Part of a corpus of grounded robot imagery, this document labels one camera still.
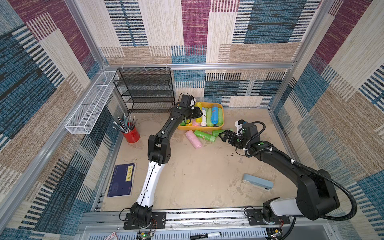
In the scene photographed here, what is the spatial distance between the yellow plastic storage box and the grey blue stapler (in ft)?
1.21

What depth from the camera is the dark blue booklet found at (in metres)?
0.83

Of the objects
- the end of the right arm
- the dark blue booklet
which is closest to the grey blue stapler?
the end of the right arm
